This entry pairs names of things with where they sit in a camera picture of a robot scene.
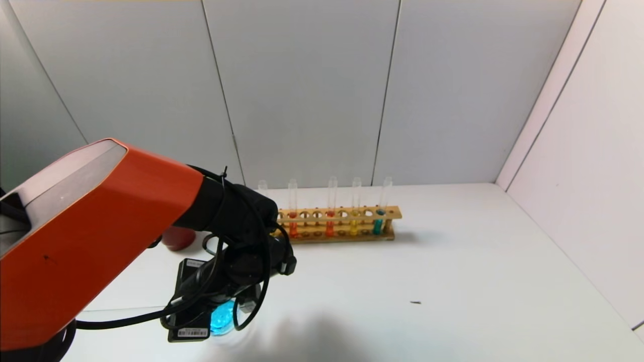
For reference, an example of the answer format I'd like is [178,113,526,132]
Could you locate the orange pigment glass test tube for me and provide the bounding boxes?
[288,179,299,239]
[326,176,338,238]

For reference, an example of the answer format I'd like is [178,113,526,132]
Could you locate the blue pigment glass test tube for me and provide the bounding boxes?
[372,176,392,236]

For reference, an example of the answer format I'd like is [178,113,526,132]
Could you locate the wooden test tube rack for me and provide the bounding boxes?
[272,205,403,244]

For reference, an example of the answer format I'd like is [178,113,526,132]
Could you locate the glass beaker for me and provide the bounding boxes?
[209,298,238,336]

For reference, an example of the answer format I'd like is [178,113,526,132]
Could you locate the dark red plastic cup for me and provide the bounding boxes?
[161,226,197,251]

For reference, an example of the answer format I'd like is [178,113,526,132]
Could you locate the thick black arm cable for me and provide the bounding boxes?
[75,166,297,332]

